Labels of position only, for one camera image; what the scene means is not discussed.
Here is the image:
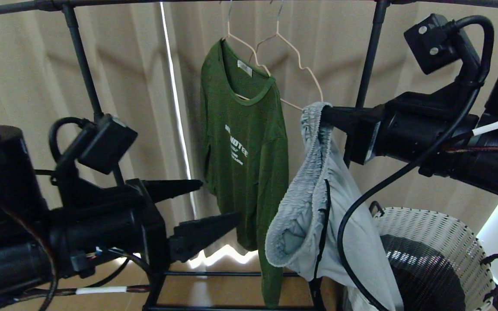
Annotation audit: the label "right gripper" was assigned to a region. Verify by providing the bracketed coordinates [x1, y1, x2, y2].
[345, 107, 479, 166]

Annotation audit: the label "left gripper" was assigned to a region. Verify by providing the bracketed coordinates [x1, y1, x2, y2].
[49, 178, 241, 278]

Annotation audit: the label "green long-sleeved shirt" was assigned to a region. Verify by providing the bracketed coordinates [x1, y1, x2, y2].
[200, 39, 290, 308]

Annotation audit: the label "pale grey shorts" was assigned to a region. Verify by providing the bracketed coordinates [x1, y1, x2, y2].
[265, 102, 405, 311]

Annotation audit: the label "pink clothes hanger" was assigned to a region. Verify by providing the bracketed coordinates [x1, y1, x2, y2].
[221, 0, 272, 101]
[249, 0, 324, 112]

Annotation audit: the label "white laundry basket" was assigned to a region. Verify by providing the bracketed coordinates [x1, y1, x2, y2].
[342, 201, 498, 311]

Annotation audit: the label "black clothes rack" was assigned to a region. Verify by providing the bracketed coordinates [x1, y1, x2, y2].
[0, 0, 498, 311]

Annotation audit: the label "beige curtain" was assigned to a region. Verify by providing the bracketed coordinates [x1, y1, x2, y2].
[0, 0, 498, 264]

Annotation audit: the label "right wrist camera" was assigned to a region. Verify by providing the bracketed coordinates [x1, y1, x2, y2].
[385, 13, 481, 116]

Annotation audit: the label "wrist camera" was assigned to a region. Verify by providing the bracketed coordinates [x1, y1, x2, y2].
[385, 13, 481, 116]
[54, 114, 138, 208]

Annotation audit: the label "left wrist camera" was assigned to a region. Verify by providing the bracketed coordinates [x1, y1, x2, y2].
[54, 114, 138, 208]

